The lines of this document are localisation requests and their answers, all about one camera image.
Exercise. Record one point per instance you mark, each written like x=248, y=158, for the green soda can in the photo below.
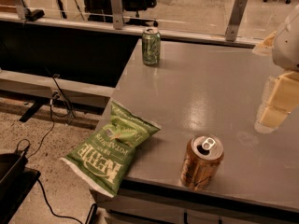
x=151, y=46

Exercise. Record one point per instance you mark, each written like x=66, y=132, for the brown soda can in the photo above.
x=203, y=156

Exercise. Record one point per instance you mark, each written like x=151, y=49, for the middle metal glass bracket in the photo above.
x=116, y=6

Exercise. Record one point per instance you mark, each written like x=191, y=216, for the metal glass bracket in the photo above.
x=22, y=10
x=116, y=6
x=235, y=20

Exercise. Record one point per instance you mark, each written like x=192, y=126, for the left metal glass bracket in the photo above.
x=22, y=10

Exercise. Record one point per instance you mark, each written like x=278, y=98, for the right metal glass bracket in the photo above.
x=235, y=20

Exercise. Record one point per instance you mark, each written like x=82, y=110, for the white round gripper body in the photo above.
x=288, y=47

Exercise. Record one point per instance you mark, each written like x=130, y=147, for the grey low bench shelf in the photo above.
x=75, y=92

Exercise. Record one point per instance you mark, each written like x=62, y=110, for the black device on ledge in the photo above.
x=35, y=15

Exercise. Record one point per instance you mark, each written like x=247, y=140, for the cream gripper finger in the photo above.
x=264, y=48
x=280, y=97

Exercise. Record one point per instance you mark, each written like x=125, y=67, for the black box on floor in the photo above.
x=16, y=181

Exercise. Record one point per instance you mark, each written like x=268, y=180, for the black office chair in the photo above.
x=101, y=10

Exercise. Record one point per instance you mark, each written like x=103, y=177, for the green Kettle chips bag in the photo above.
x=103, y=159

